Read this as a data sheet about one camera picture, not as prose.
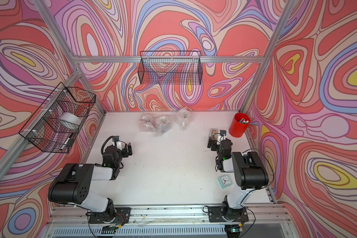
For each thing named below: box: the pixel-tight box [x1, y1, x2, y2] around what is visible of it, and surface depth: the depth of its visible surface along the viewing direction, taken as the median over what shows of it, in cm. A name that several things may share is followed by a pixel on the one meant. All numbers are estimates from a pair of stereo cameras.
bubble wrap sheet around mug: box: [138, 114, 158, 132], surface depth 104 cm
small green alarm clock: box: [217, 174, 233, 189], surface depth 84 cm
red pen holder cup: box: [228, 112, 251, 138], surface depth 101 cm
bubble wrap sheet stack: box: [174, 107, 194, 132], surface depth 107 cm
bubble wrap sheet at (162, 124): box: [152, 115, 172, 138], surface depth 104 cm
